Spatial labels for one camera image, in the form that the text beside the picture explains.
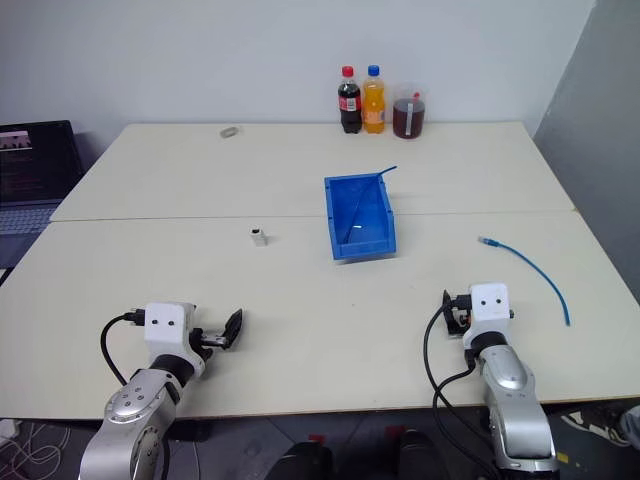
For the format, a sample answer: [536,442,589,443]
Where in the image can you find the open dark laptop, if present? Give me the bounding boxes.
[0,119,87,270]

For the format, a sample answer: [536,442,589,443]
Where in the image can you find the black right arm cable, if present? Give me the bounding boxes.
[423,293,503,480]

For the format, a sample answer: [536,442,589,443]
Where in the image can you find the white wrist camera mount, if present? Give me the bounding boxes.
[461,282,517,351]
[143,301,207,380]

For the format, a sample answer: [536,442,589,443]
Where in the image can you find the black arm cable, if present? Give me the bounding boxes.
[100,309,147,387]
[423,293,503,480]

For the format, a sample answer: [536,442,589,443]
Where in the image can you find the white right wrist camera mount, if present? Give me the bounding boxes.
[461,282,517,351]

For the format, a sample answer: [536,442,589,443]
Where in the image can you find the blue Ethernet cable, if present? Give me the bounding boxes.
[477,235,573,328]

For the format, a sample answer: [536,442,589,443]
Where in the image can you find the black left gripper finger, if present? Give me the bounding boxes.
[222,308,245,350]

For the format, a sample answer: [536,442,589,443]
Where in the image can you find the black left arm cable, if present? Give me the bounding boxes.
[100,309,147,387]

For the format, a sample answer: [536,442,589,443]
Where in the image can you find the cola bottle with red cap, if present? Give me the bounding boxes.
[337,65,363,136]

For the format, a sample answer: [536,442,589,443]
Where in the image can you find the blue plastic storage bin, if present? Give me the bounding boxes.
[323,171,400,262]

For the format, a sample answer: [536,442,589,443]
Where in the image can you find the black and white shoe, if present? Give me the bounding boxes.
[559,403,640,449]

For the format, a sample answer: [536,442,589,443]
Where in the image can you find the orange soda bottle, blue cap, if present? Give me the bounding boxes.
[361,64,388,135]

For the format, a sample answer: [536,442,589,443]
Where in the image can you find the dark rounded shape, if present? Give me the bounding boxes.
[393,428,442,480]
[268,439,335,480]

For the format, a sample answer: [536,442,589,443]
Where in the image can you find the clear beaker of dark liquid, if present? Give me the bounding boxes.
[391,81,431,141]

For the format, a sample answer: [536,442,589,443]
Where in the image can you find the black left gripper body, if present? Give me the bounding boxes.
[188,327,228,362]

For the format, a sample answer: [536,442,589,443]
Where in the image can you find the white floor cables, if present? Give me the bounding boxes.
[0,418,72,480]

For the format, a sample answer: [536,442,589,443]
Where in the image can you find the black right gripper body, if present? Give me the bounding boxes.
[445,304,474,338]

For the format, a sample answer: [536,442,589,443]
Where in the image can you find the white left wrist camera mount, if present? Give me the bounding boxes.
[143,301,207,380]

